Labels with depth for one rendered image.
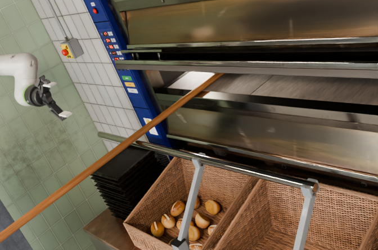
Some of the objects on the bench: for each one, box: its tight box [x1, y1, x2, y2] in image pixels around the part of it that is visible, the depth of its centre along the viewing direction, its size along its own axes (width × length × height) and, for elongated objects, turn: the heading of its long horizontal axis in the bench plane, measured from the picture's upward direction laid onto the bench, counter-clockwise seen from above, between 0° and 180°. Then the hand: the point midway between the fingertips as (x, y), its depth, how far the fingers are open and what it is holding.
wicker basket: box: [214, 170, 378, 250], centre depth 179 cm, size 49×56×28 cm
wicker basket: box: [123, 149, 264, 250], centre depth 224 cm, size 49×56×28 cm
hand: (60, 99), depth 185 cm, fingers open, 13 cm apart
